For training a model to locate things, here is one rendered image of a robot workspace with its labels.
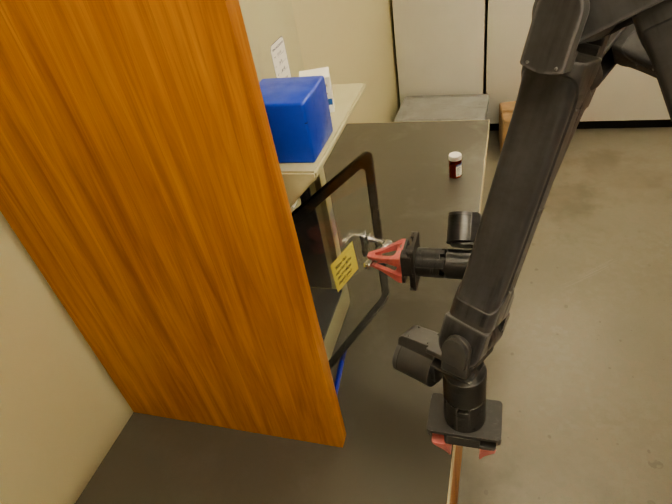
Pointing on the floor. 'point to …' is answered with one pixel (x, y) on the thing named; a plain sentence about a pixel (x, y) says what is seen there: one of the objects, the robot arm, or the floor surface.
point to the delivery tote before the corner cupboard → (443, 108)
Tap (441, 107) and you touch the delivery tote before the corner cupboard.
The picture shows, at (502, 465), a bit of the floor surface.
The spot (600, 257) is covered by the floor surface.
